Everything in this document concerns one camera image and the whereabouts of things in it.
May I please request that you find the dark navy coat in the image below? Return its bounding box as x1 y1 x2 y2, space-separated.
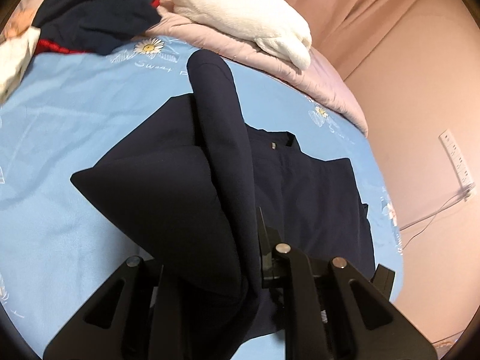
71 49 375 359

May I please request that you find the pink curtain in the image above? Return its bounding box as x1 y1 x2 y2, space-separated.
285 0 440 82

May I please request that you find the pink quilted comforter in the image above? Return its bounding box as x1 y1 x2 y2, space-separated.
146 0 368 135

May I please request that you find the white fluffy blanket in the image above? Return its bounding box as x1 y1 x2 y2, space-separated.
171 0 312 71

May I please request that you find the white power cable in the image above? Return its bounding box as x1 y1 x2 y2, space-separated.
398 188 472 246

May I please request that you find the white power strip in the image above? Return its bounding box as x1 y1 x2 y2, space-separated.
439 129 477 202

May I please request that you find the white patterned cloth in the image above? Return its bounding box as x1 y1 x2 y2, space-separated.
0 25 42 106

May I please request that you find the light blue floral bedsheet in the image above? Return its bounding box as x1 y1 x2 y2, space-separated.
1 37 404 354

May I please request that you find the navy and red garment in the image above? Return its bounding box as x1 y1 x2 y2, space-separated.
32 0 161 55

